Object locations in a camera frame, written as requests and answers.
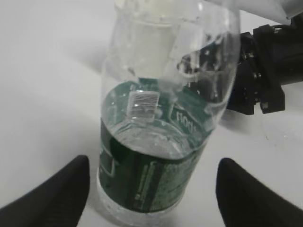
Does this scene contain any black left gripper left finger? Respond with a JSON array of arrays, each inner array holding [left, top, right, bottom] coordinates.
[[0, 155, 90, 227]]

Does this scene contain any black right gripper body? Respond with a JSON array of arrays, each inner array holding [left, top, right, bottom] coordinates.
[[179, 24, 286, 116]]

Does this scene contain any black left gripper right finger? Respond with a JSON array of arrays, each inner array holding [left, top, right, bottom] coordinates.
[[215, 158, 303, 227]]

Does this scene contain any clear green-label water bottle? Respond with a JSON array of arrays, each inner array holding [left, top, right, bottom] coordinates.
[[98, 0, 240, 227]]

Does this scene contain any white paper cup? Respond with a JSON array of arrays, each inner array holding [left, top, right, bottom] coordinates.
[[109, 0, 176, 79]]

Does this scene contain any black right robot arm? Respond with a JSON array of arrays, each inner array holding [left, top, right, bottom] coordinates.
[[227, 15, 303, 115]]

